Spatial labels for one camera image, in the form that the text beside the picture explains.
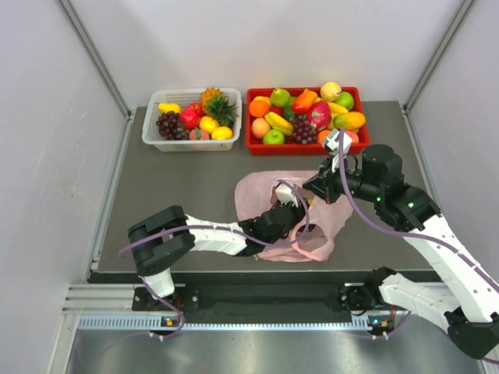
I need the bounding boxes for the red plastic tray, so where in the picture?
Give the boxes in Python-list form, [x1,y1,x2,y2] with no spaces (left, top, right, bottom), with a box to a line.
[246,86,370,156]

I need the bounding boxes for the white plastic basket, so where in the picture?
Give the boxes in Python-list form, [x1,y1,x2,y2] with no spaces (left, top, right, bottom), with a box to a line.
[142,87,242,152]

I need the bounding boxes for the dark red grape bunch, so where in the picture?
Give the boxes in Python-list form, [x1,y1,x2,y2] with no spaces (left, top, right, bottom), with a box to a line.
[156,111,189,141]

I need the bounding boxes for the pink peach in basket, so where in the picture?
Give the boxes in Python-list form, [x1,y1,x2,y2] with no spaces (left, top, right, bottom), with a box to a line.
[189,127,210,141]

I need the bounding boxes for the peach in tray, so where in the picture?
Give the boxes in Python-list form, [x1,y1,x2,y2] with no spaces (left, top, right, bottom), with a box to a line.
[346,131,359,144]
[250,118,271,139]

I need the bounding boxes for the red orange mango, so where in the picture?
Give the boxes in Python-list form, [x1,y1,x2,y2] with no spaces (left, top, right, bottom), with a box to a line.
[292,89,318,115]

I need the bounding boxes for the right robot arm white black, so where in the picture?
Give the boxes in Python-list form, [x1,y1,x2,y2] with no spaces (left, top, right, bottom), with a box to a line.
[304,140,498,360]

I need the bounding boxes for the grey slotted cable duct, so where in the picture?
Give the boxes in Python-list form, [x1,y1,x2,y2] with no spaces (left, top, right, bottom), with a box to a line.
[78,315,373,331]

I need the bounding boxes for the yellow pear in tray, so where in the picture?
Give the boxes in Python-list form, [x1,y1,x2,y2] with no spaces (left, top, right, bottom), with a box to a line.
[320,81,342,102]

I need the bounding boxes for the purple grapes in tray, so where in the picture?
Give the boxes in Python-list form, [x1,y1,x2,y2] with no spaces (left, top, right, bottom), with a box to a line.
[290,115,317,145]

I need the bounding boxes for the yellow lemon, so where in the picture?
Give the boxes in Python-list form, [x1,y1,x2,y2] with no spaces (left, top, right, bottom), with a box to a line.
[199,115,219,135]
[211,126,233,141]

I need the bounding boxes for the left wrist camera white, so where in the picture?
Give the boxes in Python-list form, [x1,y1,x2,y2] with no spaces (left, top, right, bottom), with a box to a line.
[274,180,301,207]

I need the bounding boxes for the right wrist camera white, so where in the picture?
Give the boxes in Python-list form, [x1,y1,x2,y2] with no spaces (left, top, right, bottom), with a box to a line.
[320,129,352,172]

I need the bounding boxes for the green apple lower left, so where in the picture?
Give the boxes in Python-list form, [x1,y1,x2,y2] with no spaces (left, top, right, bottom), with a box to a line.
[262,129,285,146]

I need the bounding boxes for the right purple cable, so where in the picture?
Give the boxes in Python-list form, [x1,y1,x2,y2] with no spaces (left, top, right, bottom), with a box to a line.
[338,129,499,339]

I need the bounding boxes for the green apple upper right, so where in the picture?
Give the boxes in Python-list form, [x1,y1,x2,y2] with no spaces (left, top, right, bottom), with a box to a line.
[334,91,355,111]

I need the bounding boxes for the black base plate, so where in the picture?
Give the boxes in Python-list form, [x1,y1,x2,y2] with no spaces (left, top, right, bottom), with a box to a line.
[133,284,385,312]

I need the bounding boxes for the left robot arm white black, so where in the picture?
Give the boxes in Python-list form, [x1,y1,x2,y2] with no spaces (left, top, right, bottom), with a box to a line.
[124,198,310,309]

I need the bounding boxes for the orange fruit lower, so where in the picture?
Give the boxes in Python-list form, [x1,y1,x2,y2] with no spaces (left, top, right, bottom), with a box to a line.
[317,129,331,144]

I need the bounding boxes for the pink dragon fruit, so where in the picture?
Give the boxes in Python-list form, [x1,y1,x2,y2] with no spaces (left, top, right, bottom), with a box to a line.
[306,101,331,132]

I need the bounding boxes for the yellow lemon upper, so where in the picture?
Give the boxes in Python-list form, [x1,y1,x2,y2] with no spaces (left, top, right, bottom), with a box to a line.
[199,115,219,135]

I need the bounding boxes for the yellow starfruit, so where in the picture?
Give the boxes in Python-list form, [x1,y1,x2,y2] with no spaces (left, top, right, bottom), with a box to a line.
[264,111,293,136]

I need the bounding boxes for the yellow green mango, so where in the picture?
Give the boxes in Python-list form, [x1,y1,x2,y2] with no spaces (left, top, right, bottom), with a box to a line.
[333,111,366,131]

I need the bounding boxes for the red pomegranate fruit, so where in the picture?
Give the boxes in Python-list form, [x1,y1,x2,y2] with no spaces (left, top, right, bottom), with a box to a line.
[179,108,201,130]

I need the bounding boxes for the orange fruit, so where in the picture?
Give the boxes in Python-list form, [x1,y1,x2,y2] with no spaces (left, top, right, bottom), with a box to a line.
[317,129,331,144]
[248,100,271,118]

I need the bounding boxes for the red apple in basket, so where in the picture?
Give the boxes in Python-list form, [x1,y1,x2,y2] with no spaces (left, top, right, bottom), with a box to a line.
[189,102,205,117]

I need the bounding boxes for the peach in tray right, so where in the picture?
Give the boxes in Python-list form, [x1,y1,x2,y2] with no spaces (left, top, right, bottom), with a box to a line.
[346,131,359,144]

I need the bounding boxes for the pineapple toy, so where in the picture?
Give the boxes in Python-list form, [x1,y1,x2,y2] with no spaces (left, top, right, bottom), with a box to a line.
[200,87,238,128]

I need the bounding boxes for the yellow lemon lower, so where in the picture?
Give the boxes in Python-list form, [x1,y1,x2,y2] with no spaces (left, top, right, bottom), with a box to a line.
[211,126,233,141]

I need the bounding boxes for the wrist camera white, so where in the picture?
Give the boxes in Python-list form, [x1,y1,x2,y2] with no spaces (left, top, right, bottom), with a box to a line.
[274,180,301,207]
[320,129,352,172]

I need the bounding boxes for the orange fruit upper left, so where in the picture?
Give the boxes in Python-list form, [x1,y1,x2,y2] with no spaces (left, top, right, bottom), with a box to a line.
[248,100,271,118]

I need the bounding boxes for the green apple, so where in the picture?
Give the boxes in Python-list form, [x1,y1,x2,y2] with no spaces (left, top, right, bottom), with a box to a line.
[262,129,285,146]
[334,91,355,111]

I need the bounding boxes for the pink plastic bag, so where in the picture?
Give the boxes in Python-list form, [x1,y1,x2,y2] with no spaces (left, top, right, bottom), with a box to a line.
[235,171,352,263]

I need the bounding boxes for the yellow banana in tray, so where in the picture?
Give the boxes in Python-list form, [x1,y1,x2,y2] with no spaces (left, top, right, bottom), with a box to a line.
[327,102,349,115]

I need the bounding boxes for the peach in tray left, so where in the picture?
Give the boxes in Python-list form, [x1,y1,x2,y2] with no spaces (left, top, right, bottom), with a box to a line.
[250,118,271,139]

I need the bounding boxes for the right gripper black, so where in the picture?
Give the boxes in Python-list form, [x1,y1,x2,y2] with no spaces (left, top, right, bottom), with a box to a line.
[303,152,382,204]

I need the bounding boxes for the green pear in tray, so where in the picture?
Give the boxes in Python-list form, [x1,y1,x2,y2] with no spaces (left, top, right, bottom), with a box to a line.
[270,88,291,108]

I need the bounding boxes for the yellow pear in basket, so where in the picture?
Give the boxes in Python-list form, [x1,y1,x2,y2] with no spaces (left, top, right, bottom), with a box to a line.
[157,103,182,114]

